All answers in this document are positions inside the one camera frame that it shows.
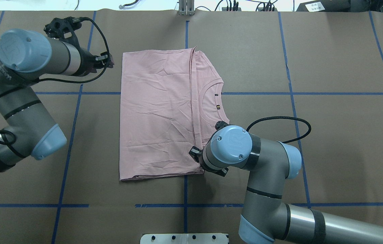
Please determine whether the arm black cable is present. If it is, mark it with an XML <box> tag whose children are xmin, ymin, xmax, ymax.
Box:
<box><xmin>0</xmin><ymin>17</ymin><xmax>111</xmax><ymax>158</ymax></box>
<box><xmin>246</xmin><ymin>116</ymin><xmax>312</xmax><ymax>144</ymax></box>

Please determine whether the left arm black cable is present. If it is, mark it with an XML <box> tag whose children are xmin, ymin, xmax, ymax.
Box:
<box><xmin>0</xmin><ymin>17</ymin><xmax>111</xmax><ymax>158</ymax></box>

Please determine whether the aluminium frame post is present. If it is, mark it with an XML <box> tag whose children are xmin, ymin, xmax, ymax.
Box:
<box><xmin>177</xmin><ymin>0</ymin><xmax>195</xmax><ymax>16</ymax></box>

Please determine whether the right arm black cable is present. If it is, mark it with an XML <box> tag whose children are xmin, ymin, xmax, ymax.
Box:
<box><xmin>246</xmin><ymin>116</ymin><xmax>312</xmax><ymax>144</ymax></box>

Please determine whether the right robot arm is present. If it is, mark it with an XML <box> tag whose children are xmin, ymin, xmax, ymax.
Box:
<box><xmin>189</xmin><ymin>121</ymin><xmax>383</xmax><ymax>244</ymax></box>

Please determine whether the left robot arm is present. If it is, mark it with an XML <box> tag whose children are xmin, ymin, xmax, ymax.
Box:
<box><xmin>0</xmin><ymin>29</ymin><xmax>114</xmax><ymax>173</ymax></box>

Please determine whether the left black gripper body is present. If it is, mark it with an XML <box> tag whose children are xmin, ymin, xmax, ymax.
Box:
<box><xmin>78</xmin><ymin>48</ymin><xmax>97</xmax><ymax>76</ymax></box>

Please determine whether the pink Snoopy t-shirt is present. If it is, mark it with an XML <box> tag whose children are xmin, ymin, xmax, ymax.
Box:
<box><xmin>119</xmin><ymin>48</ymin><xmax>229</xmax><ymax>181</ymax></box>

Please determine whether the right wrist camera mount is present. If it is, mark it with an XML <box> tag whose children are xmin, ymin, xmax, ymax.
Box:
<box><xmin>214</xmin><ymin>121</ymin><xmax>230</xmax><ymax>131</ymax></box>

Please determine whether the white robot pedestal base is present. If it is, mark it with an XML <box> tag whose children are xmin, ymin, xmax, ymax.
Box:
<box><xmin>140</xmin><ymin>233</ymin><xmax>230</xmax><ymax>244</ymax></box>

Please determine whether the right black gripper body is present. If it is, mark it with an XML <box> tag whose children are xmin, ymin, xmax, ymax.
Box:
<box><xmin>199</xmin><ymin>159</ymin><xmax>212</xmax><ymax>171</ymax></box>

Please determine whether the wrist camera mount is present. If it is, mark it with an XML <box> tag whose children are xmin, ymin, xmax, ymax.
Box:
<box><xmin>214</xmin><ymin>121</ymin><xmax>230</xmax><ymax>131</ymax></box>
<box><xmin>44</xmin><ymin>17</ymin><xmax>82</xmax><ymax>47</ymax></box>

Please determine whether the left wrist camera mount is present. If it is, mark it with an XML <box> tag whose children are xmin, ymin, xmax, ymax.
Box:
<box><xmin>44</xmin><ymin>17</ymin><xmax>82</xmax><ymax>47</ymax></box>

